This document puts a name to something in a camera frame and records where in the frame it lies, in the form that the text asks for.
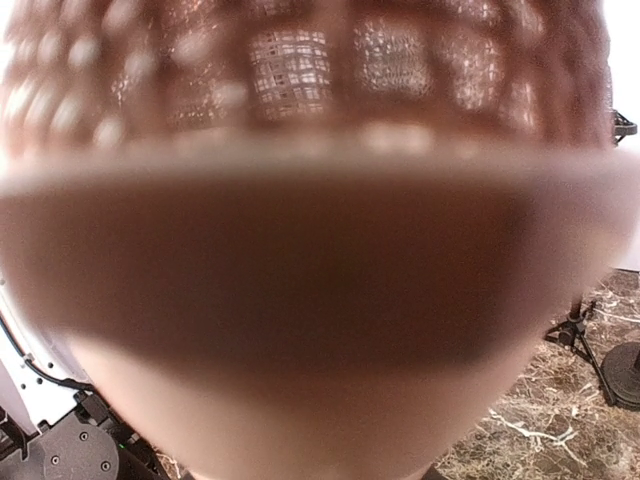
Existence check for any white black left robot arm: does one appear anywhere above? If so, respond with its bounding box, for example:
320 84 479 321
1 286 167 479

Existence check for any black tripod microphone stand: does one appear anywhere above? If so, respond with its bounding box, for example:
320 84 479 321
544 107 639 407

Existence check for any black round-base stand, blue mic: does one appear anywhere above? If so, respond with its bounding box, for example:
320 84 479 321
601 342 639 411

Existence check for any pink microphone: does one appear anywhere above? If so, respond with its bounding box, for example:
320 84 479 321
1 1 639 479

